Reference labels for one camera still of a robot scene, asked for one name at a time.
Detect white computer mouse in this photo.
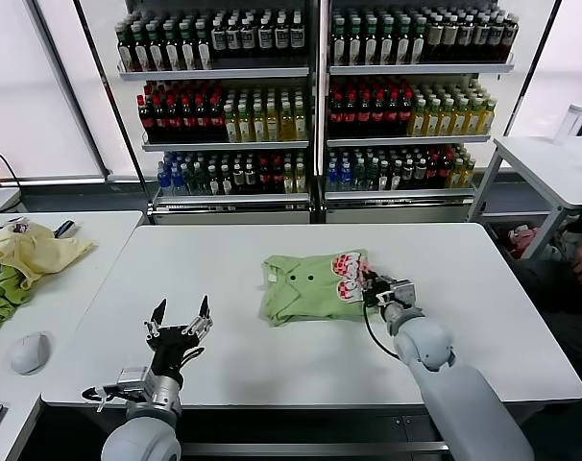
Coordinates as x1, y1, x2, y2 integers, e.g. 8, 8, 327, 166
10, 330, 51, 376

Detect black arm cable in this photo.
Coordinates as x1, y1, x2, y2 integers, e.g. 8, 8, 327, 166
361, 301, 403, 360
82, 382, 129, 414

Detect green cap tea bottle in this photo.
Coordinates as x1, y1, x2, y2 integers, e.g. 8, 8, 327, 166
362, 19, 378, 67
395, 18, 410, 66
181, 23, 196, 73
133, 24, 149, 74
378, 19, 395, 67
149, 24, 165, 74
410, 18, 425, 66
117, 24, 133, 74
329, 19, 346, 67
196, 22, 212, 72
346, 19, 362, 67
164, 23, 181, 73

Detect green polo shirt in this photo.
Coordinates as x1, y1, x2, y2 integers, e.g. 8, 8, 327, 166
257, 248, 374, 328

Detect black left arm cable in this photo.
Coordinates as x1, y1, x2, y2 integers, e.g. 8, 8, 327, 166
82, 382, 129, 414

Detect white label dark bottle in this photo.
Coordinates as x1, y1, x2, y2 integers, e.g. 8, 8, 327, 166
226, 17, 241, 61
210, 17, 227, 61
274, 16, 290, 61
240, 17, 256, 61
257, 16, 274, 61
289, 15, 305, 60

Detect yellow juice bottle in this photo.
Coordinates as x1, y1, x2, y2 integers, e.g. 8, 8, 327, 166
251, 104, 266, 143
465, 98, 480, 137
424, 99, 440, 138
236, 105, 252, 144
410, 99, 426, 138
264, 104, 279, 143
279, 103, 294, 143
223, 105, 238, 144
451, 99, 467, 137
478, 98, 495, 136
438, 99, 453, 138
293, 103, 307, 142

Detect metal bottle shelf rack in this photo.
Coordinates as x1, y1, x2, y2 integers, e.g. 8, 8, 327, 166
115, 0, 321, 227
319, 0, 516, 226

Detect red cap cola bottle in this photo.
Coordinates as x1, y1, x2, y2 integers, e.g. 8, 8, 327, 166
342, 94, 358, 140
181, 98, 197, 144
208, 98, 225, 144
195, 98, 210, 144
356, 94, 372, 140
384, 93, 400, 140
328, 94, 344, 140
137, 95, 154, 144
398, 93, 413, 139
166, 98, 182, 144
370, 93, 386, 140
152, 98, 168, 144

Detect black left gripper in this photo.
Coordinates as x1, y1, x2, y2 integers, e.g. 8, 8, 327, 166
143, 294, 214, 383

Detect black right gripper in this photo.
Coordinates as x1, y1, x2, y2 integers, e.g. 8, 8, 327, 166
357, 266, 399, 309

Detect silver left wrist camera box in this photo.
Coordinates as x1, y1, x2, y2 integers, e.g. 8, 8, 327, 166
115, 367, 151, 400

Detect pale yellow garment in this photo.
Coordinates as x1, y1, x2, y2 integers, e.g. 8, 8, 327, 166
0, 224, 96, 291

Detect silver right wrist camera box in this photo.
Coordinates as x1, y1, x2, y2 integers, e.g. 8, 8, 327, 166
389, 280, 417, 308

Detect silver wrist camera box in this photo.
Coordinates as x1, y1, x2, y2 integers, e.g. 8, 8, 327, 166
115, 367, 151, 400
389, 280, 417, 308

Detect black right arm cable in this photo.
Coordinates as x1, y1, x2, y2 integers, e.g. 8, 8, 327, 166
361, 301, 403, 360

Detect grey green cloth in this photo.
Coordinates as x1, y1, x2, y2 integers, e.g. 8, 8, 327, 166
547, 230, 580, 260

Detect olive green garment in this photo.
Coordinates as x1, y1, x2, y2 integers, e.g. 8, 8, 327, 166
0, 266, 36, 337

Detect thin black desk cable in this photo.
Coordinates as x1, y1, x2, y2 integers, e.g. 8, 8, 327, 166
0, 149, 22, 189

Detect red pink cloth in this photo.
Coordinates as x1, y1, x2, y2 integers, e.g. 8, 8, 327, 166
505, 225, 537, 260

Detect white side table grey legs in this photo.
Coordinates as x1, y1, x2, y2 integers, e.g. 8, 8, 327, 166
466, 135, 582, 263

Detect black white handheld device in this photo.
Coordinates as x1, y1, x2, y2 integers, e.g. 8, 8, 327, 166
53, 219, 81, 240

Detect beige label dark bottle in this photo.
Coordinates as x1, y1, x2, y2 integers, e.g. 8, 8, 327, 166
425, 17, 442, 64
501, 16, 518, 62
487, 16, 502, 63
472, 16, 488, 63
456, 16, 473, 64
441, 17, 457, 64

